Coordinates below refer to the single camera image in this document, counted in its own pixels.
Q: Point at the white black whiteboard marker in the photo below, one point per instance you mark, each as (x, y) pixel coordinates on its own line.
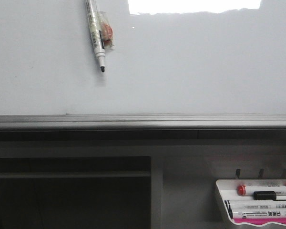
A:
(96, 33)

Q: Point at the red magnet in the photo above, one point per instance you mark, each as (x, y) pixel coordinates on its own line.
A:
(107, 31)

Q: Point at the left tray hook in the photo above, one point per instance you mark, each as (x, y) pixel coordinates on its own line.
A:
(237, 174)

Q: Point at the tray hook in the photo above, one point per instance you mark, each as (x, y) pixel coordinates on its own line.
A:
(260, 174)
(237, 174)
(283, 176)

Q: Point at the red capped marker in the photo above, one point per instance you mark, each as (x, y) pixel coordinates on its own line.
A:
(247, 190)

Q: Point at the white marker black end upper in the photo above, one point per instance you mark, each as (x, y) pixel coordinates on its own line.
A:
(254, 204)

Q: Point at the white marker black end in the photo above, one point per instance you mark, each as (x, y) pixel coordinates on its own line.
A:
(254, 204)
(267, 213)

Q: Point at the middle tray hook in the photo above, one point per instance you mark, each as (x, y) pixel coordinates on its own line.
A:
(260, 174)

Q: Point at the white marker black end lower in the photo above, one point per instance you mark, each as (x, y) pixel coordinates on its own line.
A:
(267, 213)

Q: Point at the white marker tray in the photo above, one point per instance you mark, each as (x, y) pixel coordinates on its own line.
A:
(226, 190)

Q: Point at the black capped marker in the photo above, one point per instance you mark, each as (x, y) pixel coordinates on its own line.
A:
(269, 195)

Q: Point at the right tray hook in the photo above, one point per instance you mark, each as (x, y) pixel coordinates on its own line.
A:
(283, 176)

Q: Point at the pink eraser strip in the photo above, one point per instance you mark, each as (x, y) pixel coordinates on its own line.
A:
(261, 221)

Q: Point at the whiteboard with grey frame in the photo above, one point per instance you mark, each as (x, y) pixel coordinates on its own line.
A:
(174, 64)

